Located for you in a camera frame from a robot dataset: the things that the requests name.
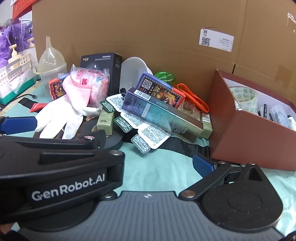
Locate brown paper storage box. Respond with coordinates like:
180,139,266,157
209,69,296,172

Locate clear plastic funnel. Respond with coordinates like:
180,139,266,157
38,36,66,72

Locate white marker bottle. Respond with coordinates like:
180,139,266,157
287,115,296,131

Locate blue playing card box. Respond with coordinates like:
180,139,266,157
135,72,186,109

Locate orange handled scissors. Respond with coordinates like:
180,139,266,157
174,83,210,114

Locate large cardboard box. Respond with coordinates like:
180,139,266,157
32,0,296,107

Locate printed clear tape roll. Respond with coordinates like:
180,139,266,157
229,86,259,114

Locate red tube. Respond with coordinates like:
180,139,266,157
30,102,50,113

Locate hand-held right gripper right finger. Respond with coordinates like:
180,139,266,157
178,153,270,201

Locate dark green foil packet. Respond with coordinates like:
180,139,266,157
113,116,133,133
131,135,152,154
99,100,115,113

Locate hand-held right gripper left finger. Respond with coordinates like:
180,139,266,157
98,190,118,201

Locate clear plastic case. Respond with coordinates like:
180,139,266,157
269,104,289,127

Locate small olive green box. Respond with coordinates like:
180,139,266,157
97,108,115,136
201,112,213,139

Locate teal table cloth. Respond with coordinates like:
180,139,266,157
0,83,296,234

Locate black charger box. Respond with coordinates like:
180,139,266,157
80,52,122,96

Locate purple plastic bags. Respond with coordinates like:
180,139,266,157
0,20,35,67

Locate white glove with pink cuff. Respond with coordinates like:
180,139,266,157
35,74,102,140

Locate white foil packet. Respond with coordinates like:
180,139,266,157
107,94,126,109
137,124,173,149
120,111,148,130

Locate red playing card box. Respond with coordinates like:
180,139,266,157
48,74,70,100

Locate black electrical tape roll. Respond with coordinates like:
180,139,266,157
79,116,125,150

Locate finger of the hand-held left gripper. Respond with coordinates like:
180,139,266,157
0,116,107,153

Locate green lidded jar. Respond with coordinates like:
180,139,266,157
154,71,177,86

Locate long blue cosmetic box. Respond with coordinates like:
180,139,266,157
121,87,204,143

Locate white perforated basket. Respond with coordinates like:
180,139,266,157
0,53,31,86

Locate black cable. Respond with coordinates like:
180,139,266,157
14,93,37,102

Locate clear plastic container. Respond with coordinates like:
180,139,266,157
36,64,68,98

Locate red banner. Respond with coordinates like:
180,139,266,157
11,0,33,20

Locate roll of printed plastic bags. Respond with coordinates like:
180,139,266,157
69,64,111,108

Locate white bowl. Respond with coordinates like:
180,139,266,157
120,57,154,93

